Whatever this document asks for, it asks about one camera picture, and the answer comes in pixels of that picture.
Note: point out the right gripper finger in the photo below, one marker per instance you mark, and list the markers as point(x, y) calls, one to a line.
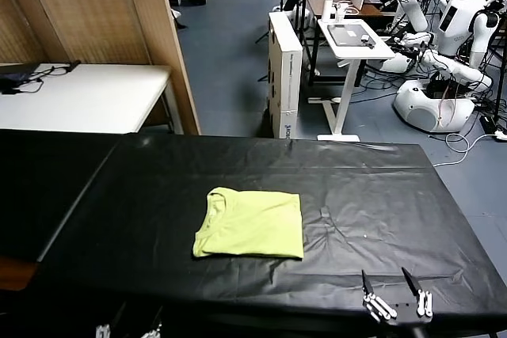
point(380, 306)
point(424, 304)

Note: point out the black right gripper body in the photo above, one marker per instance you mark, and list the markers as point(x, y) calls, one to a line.
point(406, 312)

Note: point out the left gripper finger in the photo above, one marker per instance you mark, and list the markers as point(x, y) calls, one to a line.
point(103, 332)
point(153, 332)

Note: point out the yellow-green t-shirt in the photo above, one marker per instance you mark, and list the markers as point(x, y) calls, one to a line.
point(253, 227)

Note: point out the white idle robot arm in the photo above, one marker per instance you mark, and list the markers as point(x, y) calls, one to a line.
point(454, 67)

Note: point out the black side table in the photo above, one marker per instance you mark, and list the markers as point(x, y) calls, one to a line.
point(47, 179)

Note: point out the black power strip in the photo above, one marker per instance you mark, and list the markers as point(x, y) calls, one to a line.
point(488, 123)

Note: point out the black plastic table cover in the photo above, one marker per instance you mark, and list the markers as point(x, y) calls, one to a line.
point(237, 156)

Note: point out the white robot mobile base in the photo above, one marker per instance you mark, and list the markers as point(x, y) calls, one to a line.
point(423, 104)

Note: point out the white folding table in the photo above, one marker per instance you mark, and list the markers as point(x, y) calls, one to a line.
point(99, 96)

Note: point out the white height-adjustable desk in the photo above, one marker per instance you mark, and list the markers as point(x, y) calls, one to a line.
point(355, 51)

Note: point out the small black device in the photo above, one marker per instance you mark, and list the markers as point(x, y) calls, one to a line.
point(367, 40)

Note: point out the tall white cardboard box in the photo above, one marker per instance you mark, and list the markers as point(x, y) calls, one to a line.
point(284, 57)

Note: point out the grey closed laptop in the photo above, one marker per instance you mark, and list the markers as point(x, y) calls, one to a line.
point(348, 34)

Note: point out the dark flat laptop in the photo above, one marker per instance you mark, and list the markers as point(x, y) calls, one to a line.
point(12, 73)

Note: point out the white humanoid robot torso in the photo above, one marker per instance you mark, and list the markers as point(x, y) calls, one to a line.
point(454, 25)

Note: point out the small white container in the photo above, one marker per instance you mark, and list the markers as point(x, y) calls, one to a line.
point(340, 13)

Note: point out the brown wooden desk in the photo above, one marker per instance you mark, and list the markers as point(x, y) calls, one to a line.
point(375, 8)

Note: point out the white water bottle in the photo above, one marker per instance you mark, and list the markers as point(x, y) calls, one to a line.
point(327, 7)

